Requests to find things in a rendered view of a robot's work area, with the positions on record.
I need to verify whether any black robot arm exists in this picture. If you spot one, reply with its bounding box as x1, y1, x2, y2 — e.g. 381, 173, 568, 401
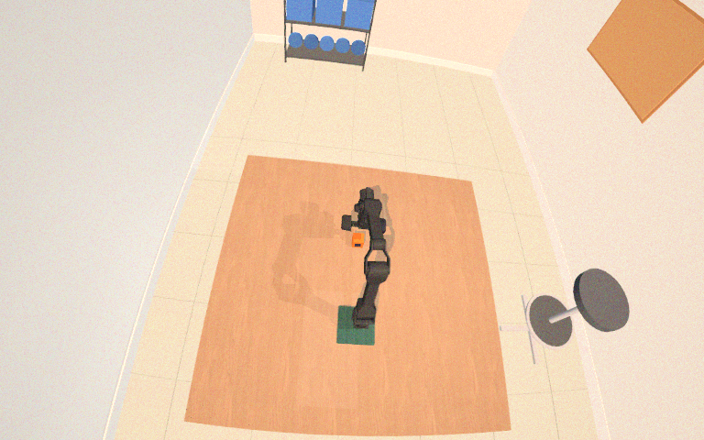
352, 187, 391, 329

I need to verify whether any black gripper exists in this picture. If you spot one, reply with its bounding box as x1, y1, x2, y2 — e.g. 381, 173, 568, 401
341, 214, 386, 234

